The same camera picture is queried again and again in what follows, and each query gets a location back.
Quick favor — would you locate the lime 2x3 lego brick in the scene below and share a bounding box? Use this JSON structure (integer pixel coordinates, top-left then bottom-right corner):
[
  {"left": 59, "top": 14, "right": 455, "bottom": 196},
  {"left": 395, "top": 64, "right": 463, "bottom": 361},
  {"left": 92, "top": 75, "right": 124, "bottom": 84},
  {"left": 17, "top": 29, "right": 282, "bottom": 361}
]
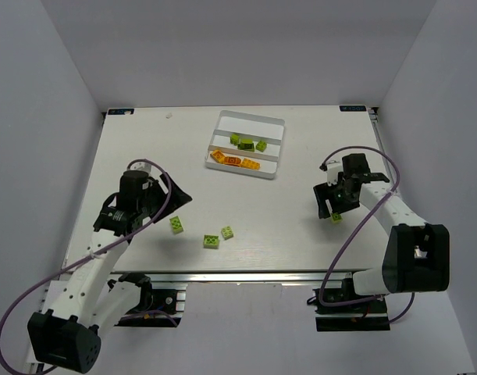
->
[{"left": 169, "top": 216, "right": 183, "bottom": 234}]

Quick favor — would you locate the orange sloped lego brick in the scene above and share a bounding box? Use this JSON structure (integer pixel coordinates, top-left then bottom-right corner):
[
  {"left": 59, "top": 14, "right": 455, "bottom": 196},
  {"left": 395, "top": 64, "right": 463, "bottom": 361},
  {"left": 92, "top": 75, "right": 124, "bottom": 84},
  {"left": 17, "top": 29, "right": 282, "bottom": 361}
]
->
[{"left": 210, "top": 149, "right": 226, "bottom": 164}]

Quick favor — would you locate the pale lime 2x2 brick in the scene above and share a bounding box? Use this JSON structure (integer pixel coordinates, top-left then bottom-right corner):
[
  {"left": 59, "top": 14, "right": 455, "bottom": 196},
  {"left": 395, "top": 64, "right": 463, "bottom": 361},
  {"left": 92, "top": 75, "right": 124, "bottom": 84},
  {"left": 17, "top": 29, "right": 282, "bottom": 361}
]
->
[{"left": 221, "top": 226, "right": 234, "bottom": 240}]

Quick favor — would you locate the orange curved lego brick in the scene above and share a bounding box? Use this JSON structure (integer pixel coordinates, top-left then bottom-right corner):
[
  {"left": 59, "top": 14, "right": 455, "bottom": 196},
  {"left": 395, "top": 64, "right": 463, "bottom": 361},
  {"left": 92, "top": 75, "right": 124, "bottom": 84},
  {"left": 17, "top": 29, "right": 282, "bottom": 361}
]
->
[{"left": 223, "top": 156, "right": 241, "bottom": 166}]

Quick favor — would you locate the orange 2x4 lego brick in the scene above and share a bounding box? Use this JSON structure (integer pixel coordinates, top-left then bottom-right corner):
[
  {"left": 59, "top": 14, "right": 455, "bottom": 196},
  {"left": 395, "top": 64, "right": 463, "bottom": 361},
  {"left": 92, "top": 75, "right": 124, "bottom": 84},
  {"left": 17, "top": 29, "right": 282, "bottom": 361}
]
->
[{"left": 240, "top": 158, "right": 261, "bottom": 170}]

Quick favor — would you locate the lime 2x2 lego brick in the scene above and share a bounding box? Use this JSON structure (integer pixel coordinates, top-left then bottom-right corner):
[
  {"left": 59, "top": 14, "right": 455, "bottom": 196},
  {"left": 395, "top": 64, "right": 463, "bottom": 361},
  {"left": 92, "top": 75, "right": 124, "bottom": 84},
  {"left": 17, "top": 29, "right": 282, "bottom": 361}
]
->
[{"left": 255, "top": 140, "right": 267, "bottom": 152}]

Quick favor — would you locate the lime sloped lego brick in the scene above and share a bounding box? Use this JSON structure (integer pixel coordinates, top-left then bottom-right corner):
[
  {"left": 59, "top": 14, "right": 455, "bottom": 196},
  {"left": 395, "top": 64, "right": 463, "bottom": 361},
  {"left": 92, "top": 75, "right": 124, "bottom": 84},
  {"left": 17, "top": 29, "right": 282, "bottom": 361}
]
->
[{"left": 237, "top": 138, "right": 255, "bottom": 152}]

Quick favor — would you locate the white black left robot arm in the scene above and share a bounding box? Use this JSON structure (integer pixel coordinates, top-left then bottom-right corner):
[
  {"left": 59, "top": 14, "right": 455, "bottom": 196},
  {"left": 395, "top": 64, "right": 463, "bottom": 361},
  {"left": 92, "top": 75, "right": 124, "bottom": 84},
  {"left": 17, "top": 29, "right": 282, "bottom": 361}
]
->
[{"left": 27, "top": 170, "right": 192, "bottom": 373}]

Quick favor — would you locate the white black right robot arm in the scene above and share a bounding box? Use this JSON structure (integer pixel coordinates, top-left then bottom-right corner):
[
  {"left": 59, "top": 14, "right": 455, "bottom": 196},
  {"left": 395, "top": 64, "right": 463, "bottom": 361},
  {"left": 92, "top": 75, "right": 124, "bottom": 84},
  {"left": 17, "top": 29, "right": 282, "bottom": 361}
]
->
[{"left": 313, "top": 153, "right": 450, "bottom": 298}]

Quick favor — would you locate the lime 2x3 brick front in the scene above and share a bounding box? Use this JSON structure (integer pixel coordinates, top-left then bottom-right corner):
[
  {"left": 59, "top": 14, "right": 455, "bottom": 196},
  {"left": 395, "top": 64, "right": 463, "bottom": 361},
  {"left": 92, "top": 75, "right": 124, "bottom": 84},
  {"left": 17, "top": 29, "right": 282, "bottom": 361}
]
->
[{"left": 203, "top": 234, "right": 220, "bottom": 249}]

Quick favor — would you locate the blue label right corner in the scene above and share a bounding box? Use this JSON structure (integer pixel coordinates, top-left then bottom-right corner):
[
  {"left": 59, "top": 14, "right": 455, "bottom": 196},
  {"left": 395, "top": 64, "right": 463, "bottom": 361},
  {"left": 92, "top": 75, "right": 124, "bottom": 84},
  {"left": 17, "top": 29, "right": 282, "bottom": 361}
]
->
[{"left": 339, "top": 105, "right": 367, "bottom": 113}]

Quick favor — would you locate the blue label corner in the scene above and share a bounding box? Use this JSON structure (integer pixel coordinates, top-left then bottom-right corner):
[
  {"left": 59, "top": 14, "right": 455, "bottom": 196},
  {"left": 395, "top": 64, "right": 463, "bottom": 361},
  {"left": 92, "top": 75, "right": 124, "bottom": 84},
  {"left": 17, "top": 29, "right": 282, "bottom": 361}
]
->
[
  {"left": 339, "top": 105, "right": 367, "bottom": 113},
  {"left": 107, "top": 108, "right": 134, "bottom": 116}
]

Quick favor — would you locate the blue label left corner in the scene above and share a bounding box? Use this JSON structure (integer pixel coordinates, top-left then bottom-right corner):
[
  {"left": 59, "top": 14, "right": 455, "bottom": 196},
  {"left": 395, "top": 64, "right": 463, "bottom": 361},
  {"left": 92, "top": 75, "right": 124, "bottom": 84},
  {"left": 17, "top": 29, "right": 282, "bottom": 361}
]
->
[{"left": 107, "top": 108, "right": 134, "bottom": 116}]

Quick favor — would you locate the white three-compartment tray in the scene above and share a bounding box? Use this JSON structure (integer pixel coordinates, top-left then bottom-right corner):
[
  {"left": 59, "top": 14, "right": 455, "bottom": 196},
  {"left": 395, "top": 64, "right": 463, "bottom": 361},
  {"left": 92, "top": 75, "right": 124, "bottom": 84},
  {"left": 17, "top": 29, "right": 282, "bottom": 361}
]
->
[{"left": 205, "top": 110, "right": 285, "bottom": 180}]

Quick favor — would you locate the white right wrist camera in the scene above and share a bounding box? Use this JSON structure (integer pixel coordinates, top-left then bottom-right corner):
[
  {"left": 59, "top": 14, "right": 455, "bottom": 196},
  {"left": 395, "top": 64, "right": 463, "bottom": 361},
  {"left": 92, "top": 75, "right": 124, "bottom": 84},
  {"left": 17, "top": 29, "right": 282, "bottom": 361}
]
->
[{"left": 319, "top": 160, "right": 344, "bottom": 186}]

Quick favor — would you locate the aluminium front rail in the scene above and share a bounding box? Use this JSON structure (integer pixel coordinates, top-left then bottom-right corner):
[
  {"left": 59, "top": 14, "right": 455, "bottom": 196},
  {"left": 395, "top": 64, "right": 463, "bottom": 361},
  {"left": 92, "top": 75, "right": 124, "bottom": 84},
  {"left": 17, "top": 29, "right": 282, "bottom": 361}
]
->
[{"left": 142, "top": 269, "right": 433, "bottom": 285}]

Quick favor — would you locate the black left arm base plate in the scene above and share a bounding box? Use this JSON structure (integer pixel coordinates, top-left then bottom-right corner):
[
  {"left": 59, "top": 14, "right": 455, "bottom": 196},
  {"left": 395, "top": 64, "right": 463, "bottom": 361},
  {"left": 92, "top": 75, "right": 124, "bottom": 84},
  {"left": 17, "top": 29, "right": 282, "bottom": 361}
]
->
[{"left": 116, "top": 284, "right": 186, "bottom": 328}]

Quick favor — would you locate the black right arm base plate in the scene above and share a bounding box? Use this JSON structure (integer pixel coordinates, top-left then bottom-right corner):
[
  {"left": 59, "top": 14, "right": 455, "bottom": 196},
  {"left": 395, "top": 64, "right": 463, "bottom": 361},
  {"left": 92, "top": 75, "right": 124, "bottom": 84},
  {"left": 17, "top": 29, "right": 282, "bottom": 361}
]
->
[{"left": 306, "top": 289, "right": 390, "bottom": 332}]

